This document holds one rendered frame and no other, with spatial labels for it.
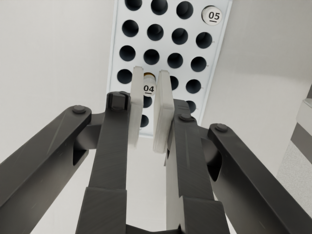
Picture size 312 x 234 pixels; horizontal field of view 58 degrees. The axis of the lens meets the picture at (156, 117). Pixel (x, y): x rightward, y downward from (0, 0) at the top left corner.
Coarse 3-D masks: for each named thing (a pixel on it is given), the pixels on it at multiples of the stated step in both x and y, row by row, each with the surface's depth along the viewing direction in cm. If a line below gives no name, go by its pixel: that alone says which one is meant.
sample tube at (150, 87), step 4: (148, 72) 23; (144, 76) 23; (148, 76) 22; (152, 76) 22; (144, 80) 21; (148, 80) 21; (152, 80) 21; (144, 84) 21; (148, 84) 21; (152, 84) 21; (144, 88) 21; (148, 88) 21; (152, 88) 21; (156, 88) 21; (144, 92) 21; (148, 92) 21; (152, 92) 21; (148, 96) 21
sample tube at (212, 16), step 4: (204, 8) 21; (208, 8) 20; (212, 8) 19; (216, 8) 19; (204, 12) 20; (208, 12) 19; (212, 12) 19; (216, 12) 19; (220, 12) 19; (204, 16) 20; (208, 16) 20; (212, 16) 20; (216, 16) 20; (220, 16) 20; (204, 20) 20; (208, 20) 20; (212, 20) 20; (216, 20) 20; (220, 20) 20; (208, 24) 20; (212, 24) 20; (216, 24) 20
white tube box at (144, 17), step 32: (128, 0) 23; (160, 0) 23; (192, 0) 20; (224, 0) 20; (128, 32) 23; (160, 32) 24; (192, 32) 21; (224, 32) 21; (128, 64) 22; (160, 64) 22; (192, 64) 25; (192, 96) 24
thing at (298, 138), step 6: (300, 126) 71; (294, 132) 73; (300, 132) 70; (306, 132) 68; (294, 138) 72; (300, 138) 70; (306, 138) 68; (294, 144) 72; (300, 144) 69; (306, 144) 67; (300, 150) 69; (306, 150) 67; (306, 156) 66
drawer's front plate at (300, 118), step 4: (304, 100) 21; (308, 100) 21; (304, 104) 21; (308, 104) 20; (300, 108) 21; (304, 108) 20; (308, 108) 20; (300, 112) 21; (304, 112) 20; (308, 112) 20; (296, 116) 22; (300, 116) 21; (304, 116) 20; (308, 116) 20; (296, 120) 21; (300, 120) 21; (304, 120) 20; (308, 120) 20; (300, 124) 21; (304, 124) 20; (308, 124) 20; (304, 128) 20; (308, 128) 20; (308, 132) 20
